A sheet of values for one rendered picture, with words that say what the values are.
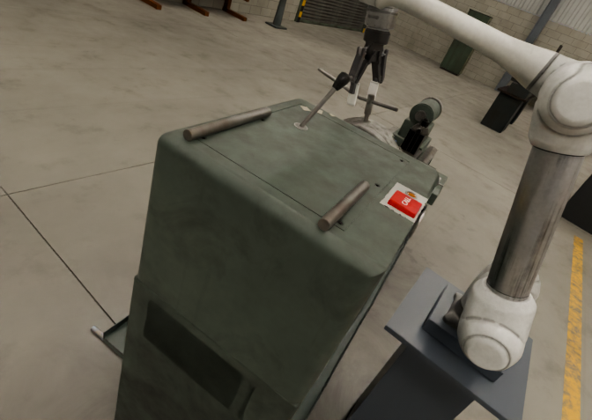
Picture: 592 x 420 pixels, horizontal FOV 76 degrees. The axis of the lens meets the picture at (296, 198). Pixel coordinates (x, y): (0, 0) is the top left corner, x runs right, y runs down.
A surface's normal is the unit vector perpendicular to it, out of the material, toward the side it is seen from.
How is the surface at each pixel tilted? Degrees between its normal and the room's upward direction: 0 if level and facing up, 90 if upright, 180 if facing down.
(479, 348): 96
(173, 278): 90
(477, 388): 0
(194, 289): 90
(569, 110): 84
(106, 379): 0
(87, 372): 0
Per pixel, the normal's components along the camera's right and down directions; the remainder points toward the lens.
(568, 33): -0.59, 0.26
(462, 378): 0.32, -0.79
